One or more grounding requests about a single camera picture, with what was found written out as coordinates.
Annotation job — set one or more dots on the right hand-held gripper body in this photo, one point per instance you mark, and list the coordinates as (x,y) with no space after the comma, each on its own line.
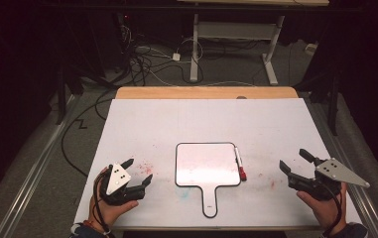
(337,172)

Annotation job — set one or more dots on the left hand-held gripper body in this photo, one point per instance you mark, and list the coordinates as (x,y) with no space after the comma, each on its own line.
(118,178)

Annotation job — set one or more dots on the white marker with red cap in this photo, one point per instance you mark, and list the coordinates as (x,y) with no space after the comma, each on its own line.
(239,162)

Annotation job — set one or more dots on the person's left hand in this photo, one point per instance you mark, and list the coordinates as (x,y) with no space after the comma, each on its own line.
(110,213)

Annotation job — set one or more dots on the person's right hand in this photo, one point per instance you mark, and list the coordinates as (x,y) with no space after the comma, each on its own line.
(330,211)

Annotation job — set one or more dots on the black metal stand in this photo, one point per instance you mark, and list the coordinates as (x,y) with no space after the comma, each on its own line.
(333,99)
(61,95)

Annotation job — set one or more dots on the grey table grommet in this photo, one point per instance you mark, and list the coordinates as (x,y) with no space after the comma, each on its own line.
(241,97)

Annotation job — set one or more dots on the large white table sheet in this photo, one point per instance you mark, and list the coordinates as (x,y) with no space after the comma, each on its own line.
(209,122)

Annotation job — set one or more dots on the wooden table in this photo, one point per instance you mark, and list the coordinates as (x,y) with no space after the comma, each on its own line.
(206,92)

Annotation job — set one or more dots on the white power adapter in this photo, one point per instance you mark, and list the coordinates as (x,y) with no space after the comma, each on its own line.
(176,57)

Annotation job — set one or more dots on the aluminium floor rail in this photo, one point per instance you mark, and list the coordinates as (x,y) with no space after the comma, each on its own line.
(358,195)
(34,175)

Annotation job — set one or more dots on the white metal desk frame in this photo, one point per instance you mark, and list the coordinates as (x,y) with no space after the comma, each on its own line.
(194,49)

